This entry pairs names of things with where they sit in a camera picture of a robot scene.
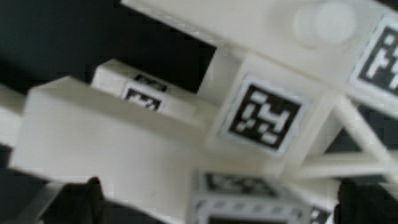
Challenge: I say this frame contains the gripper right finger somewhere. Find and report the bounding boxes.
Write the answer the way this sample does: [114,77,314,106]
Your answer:
[334,179,398,224]

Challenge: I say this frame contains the white chair back frame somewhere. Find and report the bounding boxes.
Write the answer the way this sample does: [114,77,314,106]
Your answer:
[0,0,398,224]

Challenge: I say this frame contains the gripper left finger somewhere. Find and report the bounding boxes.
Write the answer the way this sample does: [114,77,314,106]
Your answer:
[11,177,107,224]

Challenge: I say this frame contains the white chair leg block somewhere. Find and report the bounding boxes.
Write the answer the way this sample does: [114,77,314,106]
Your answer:
[185,170,332,224]
[91,59,215,123]

